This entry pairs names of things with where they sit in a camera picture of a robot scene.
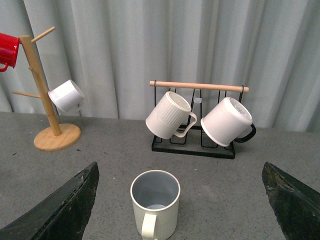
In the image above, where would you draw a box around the black wire mug rack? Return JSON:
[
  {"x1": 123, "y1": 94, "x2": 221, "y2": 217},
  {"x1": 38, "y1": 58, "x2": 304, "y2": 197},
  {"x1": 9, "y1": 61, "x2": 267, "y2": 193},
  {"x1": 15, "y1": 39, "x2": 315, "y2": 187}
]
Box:
[{"x1": 149, "y1": 80, "x2": 249, "y2": 159}]

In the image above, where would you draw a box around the white mug on tree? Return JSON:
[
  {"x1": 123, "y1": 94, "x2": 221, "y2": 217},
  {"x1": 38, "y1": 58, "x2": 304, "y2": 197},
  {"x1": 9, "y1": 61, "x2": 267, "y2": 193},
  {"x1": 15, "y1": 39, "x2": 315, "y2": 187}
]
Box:
[{"x1": 48, "y1": 79, "x2": 85, "y2": 113}]

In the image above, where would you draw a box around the white mug black handle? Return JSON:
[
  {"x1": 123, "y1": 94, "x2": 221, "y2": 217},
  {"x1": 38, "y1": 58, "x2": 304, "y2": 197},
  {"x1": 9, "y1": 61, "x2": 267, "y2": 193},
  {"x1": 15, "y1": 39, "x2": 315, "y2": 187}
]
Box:
[{"x1": 200, "y1": 97, "x2": 257, "y2": 147}]

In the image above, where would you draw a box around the red enamel mug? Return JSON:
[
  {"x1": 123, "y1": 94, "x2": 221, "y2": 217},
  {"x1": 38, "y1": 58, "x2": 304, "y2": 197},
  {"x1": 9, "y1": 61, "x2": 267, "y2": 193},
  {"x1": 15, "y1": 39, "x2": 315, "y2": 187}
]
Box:
[{"x1": 0, "y1": 32, "x2": 20, "y2": 72}]

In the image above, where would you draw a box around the cream ribbed mug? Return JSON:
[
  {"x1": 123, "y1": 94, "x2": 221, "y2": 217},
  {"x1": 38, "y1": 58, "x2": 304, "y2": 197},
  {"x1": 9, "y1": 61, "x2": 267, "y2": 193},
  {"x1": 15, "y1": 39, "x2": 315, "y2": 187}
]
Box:
[{"x1": 145, "y1": 91, "x2": 198, "y2": 139}]

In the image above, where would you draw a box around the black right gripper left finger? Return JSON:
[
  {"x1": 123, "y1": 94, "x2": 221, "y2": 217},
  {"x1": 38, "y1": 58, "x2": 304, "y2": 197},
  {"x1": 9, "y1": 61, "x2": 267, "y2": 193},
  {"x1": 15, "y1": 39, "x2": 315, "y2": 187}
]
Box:
[{"x1": 0, "y1": 162, "x2": 100, "y2": 240}]

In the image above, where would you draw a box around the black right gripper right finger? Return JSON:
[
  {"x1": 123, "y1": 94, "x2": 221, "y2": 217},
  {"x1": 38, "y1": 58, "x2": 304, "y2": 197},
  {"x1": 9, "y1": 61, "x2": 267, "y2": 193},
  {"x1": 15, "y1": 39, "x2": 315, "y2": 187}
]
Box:
[{"x1": 261, "y1": 162, "x2": 320, "y2": 240}]

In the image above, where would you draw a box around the cream mug grey inside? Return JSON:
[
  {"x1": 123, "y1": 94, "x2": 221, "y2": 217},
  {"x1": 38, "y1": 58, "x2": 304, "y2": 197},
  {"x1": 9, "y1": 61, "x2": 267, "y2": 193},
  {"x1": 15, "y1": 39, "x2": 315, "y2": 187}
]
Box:
[{"x1": 130, "y1": 170, "x2": 181, "y2": 240}]

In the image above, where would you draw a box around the wooden mug tree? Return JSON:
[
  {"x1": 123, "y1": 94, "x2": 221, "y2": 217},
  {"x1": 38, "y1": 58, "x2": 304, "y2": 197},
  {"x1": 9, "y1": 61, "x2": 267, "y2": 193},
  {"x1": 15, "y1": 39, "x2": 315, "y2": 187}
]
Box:
[{"x1": 12, "y1": 26, "x2": 81, "y2": 152}]

